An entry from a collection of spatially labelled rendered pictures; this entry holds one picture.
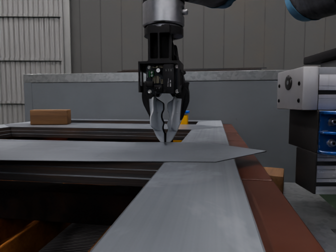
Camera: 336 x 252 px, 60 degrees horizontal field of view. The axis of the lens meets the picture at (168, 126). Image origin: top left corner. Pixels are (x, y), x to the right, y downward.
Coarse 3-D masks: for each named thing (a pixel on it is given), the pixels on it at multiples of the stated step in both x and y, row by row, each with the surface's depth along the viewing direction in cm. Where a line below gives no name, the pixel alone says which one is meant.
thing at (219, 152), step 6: (210, 144) 52; (216, 144) 52; (222, 144) 52; (210, 150) 45; (216, 150) 45; (222, 150) 46; (228, 150) 46; (234, 150) 46; (240, 150) 46; (246, 150) 46; (216, 156) 41; (222, 156) 41; (228, 156) 41; (234, 156) 41; (240, 156) 41
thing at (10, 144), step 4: (0, 144) 52; (4, 144) 52; (8, 144) 52; (12, 144) 52; (16, 144) 52; (20, 144) 52; (24, 144) 52; (0, 148) 48; (4, 148) 48; (8, 148) 48
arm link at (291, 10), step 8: (288, 0) 78; (296, 0) 76; (304, 0) 74; (312, 0) 73; (320, 0) 72; (328, 0) 70; (288, 8) 79; (296, 8) 77; (304, 8) 76; (312, 8) 74; (320, 8) 73; (328, 8) 72; (296, 16) 79; (304, 16) 78; (312, 16) 77; (320, 16) 76
